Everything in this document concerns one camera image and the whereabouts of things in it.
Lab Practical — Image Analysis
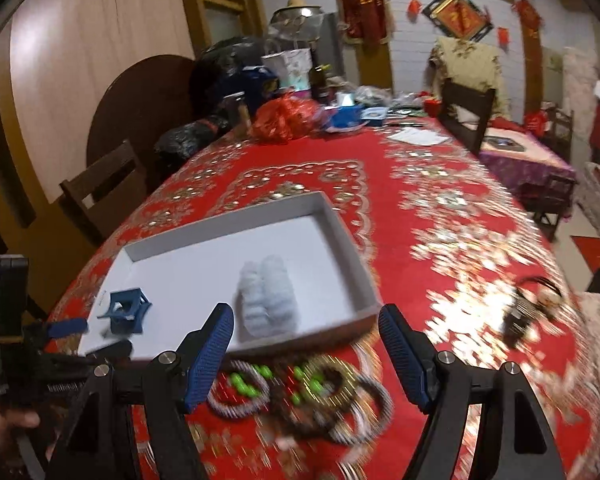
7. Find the floral draped cloth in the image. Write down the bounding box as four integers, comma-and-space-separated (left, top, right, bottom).
427, 37, 511, 121

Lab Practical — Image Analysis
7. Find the red hanging tassel decoration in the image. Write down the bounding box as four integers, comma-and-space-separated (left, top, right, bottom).
332, 0, 388, 43

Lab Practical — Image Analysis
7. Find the blue tissue box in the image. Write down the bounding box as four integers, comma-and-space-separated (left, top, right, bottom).
330, 92, 366, 128

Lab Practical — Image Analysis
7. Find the steel basin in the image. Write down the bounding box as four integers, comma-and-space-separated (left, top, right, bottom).
270, 5, 326, 31

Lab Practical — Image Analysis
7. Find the green bead bracelet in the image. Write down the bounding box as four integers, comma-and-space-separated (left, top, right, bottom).
227, 364, 327, 406

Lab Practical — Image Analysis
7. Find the black bow hair clip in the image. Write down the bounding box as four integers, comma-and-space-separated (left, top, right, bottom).
500, 300, 536, 348

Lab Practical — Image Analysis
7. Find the silver bead bracelet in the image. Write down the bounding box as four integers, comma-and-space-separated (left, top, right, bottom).
207, 360, 273, 418

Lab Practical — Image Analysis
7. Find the round wooden table top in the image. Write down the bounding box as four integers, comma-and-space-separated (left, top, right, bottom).
86, 55, 201, 193

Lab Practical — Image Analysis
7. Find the white shallow cardboard box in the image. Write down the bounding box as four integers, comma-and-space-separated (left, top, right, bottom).
77, 191, 383, 361

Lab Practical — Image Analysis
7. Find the person's left hand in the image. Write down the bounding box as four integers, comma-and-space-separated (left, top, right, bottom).
0, 402, 38, 466

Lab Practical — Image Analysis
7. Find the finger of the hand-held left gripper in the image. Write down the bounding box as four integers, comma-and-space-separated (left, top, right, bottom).
49, 340, 134, 365
29, 317, 89, 341

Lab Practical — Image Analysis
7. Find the clear spiral hair tie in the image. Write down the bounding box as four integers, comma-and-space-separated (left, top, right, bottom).
305, 357, 362, 406

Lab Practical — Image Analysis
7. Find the grey refrigerator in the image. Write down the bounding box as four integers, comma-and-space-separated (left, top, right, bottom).
320, 12, 346, 78

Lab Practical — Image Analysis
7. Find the black hair tie with ornament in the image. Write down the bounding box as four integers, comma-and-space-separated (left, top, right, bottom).
517, 276, 566, 321

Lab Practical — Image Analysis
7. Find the dark wooden slatted chair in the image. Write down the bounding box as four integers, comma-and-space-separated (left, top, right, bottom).
59, 140, 148, 246

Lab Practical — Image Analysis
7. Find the red floral tablecloth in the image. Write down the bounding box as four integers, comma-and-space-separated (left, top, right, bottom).
45, 117, 600, 480

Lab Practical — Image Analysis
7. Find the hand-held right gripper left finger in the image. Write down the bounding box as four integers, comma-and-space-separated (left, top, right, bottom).
50, 302, 236, 480

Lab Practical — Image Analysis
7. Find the dark blue bag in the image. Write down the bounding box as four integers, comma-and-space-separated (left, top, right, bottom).
225, 65, 281, 116

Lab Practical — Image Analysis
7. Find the grey braided hair tie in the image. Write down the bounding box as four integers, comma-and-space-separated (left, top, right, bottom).
330, 377, 396, 446

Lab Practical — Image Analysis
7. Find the small black plastic bag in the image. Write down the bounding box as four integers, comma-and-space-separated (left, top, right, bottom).
155, 115, 231, 163

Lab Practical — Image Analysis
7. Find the glass jar with metal lid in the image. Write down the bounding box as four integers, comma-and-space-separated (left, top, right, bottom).
232, 92, 253, 136

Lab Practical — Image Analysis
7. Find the small table with purple cloth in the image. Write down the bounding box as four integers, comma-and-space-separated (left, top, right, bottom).
480, 127, 578, 216

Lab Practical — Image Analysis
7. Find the blue hair claw clip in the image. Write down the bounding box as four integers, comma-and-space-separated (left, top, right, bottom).
97, 287, 153, 336

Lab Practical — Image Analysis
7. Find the dark wine bottle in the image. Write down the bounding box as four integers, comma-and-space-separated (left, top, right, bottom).
310, 62, 331, 103

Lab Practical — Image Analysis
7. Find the framed red diamond wall decoration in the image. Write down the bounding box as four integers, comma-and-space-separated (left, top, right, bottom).
420, 0, 495, 41

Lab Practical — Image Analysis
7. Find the white paper sheet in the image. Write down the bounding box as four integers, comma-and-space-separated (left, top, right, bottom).
387, 127, 451, 146

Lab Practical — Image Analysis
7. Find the large black plastic bag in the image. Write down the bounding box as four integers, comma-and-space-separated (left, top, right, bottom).
190, 37, 271, 121

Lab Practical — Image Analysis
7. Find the red plastic bag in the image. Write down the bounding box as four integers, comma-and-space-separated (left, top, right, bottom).
250, 95, 331, 143

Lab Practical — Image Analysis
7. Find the red knot wall ornament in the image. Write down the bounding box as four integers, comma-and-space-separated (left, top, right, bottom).
512, 0, 543, 41

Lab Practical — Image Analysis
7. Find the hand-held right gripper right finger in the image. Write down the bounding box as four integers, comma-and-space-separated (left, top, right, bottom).
377, 304, 566, 480

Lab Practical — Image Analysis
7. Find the light blue fluffy scrunchie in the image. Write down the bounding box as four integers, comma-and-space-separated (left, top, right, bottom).
237, 255, 301, 336

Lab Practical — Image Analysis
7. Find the white paper gift bag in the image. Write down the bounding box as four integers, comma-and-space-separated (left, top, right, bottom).
261, 47, 313, 93

